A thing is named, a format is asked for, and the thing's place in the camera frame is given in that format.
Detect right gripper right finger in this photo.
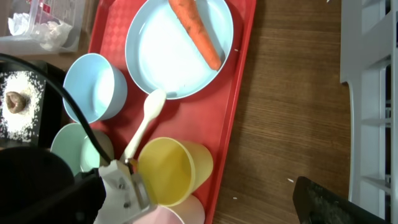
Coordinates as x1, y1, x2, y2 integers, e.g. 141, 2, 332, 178
293, 176, 386, 224

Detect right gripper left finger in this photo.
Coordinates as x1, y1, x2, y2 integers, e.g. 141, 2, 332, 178
1, 176, 106, 223

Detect mint green bowl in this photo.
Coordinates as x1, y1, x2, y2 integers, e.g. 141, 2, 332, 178
51, 123, 108, 175

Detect white rice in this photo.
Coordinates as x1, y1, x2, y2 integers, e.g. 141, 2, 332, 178
1, 71, 45, 142

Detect yellow plastic cup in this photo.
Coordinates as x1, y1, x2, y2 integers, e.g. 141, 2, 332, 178
137, 137, 214, 207

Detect pink plastic cup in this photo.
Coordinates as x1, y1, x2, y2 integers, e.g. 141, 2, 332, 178
134, 195, 205, 224

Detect light blue bowl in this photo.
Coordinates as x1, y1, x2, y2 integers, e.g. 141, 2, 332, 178
63, 53, 127, 124

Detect brown mushroom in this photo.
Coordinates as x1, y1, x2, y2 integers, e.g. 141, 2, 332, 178
5, 91, 26, 114

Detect white tissue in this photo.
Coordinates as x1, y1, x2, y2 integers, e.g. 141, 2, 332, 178
7, 13, 73, 51

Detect orange carrot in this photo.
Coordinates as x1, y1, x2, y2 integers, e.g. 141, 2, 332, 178
169, 0, 221, 70

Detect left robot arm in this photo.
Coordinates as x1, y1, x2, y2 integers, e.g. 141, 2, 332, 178
1, 147, 106, 224

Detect clear plastic waste bin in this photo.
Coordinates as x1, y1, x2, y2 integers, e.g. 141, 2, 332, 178
1, 0, 86, 55

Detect grey dishwasher rack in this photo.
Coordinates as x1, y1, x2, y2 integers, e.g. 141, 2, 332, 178
340, 0, 397, 223

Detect black plastic tray bin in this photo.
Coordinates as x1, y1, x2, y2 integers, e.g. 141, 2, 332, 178
1, 62, 63, 149

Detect white plastic spoon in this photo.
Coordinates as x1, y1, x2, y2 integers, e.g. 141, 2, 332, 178
120, 89, 167, 162

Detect red serving tray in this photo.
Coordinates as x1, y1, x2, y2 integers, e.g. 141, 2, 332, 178
88, 0, 257, 223

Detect light blue plate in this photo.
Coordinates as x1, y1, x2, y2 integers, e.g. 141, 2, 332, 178
125, 0, 234, 100

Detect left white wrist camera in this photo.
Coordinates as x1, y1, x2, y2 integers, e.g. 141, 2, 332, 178
94, 160, 157, 224

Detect left black cable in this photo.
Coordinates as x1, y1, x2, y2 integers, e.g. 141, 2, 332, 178
0, 52, 113, 166

